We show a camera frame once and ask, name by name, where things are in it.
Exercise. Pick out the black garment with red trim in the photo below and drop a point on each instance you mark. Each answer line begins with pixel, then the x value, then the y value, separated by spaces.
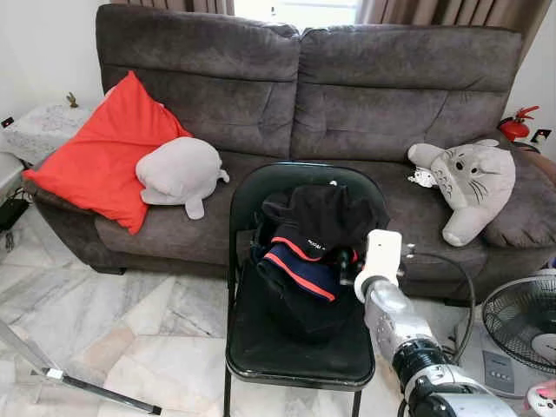
pixel 317 221

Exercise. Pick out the white game controller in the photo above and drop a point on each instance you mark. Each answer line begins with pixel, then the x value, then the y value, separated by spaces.
pixel 540 405

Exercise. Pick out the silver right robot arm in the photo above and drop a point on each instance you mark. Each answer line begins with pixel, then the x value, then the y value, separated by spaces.
pixel 395 317

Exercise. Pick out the person hand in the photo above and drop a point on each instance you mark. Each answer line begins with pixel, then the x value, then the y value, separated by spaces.
pixel 549 387

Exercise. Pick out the black folding chair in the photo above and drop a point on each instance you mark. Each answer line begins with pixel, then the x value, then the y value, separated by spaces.
pixel 295 347

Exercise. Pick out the small white toy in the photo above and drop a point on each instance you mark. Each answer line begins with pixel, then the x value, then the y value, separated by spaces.
pixel 423 179

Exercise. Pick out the grey Totoro plush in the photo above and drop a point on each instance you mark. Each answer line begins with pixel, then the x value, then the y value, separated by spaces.
pixel 473 182

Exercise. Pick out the dark grey fabric sofa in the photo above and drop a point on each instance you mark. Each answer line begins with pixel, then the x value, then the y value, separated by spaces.
pixel 391 95

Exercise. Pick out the grey floor fan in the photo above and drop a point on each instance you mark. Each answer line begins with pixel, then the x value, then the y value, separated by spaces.
pixel 508 373

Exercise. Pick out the grey seal plush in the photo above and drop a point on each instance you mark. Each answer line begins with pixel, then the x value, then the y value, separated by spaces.
pixel 178 169

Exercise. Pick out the red fire extinguisher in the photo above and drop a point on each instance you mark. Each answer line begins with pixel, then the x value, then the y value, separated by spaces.
pixel 514 129

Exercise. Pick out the red cushion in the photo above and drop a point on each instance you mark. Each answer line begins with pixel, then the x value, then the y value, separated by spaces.
pixel 104 165

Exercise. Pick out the steel clothes rack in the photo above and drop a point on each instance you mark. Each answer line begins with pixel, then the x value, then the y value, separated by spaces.
pixel 104 393

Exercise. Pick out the brown curtain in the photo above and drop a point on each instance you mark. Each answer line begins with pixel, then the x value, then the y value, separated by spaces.
pixel 469 13
pixel 174 6

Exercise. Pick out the lace covered side table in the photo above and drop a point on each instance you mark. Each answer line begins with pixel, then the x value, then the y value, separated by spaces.
pixel 43 130

